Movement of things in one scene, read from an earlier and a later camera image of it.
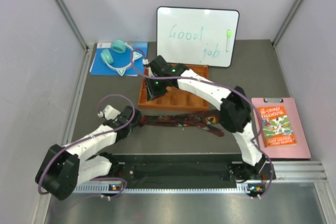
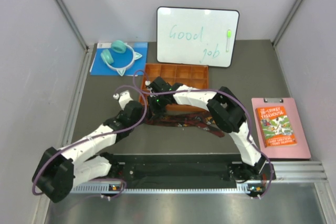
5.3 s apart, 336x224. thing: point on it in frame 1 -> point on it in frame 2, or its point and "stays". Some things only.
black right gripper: [151, 94] -> [153, 110]
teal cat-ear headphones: [119, 46] stays
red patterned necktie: [208, 120] stays
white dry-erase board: [197, 36] stays
